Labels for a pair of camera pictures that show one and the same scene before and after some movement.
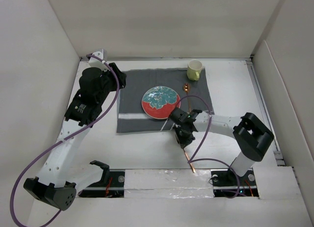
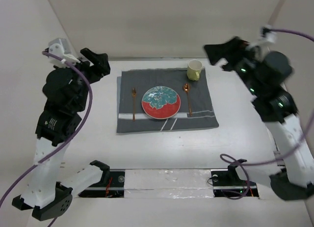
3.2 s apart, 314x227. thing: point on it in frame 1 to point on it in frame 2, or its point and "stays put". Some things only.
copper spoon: [186, 89] stays put
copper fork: [193, 167] to [134, 92]
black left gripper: [120, 76] to [98, 69]
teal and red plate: [159, 102] stays put
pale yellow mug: [194, 68] stays put
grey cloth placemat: [131, 115] stays put
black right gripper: [183, 142] to [229, 51]
